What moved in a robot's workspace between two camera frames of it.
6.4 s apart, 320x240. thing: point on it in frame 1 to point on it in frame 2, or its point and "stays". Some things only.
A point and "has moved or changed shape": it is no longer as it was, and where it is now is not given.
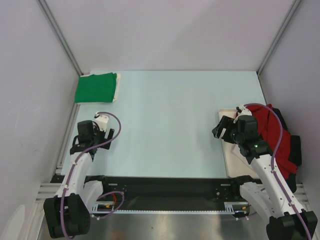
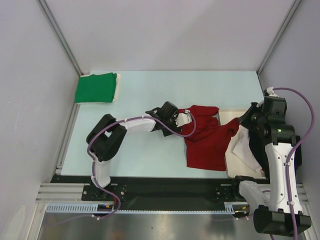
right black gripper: [226, 122] to [244, 119]
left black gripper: [102, 133] to [174, 127]
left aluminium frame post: [58, 34] stays
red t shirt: [268, 124] has moved or changed shape
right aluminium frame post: [267, 55] stays
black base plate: [174, 189] stays
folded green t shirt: [96, 88] stays
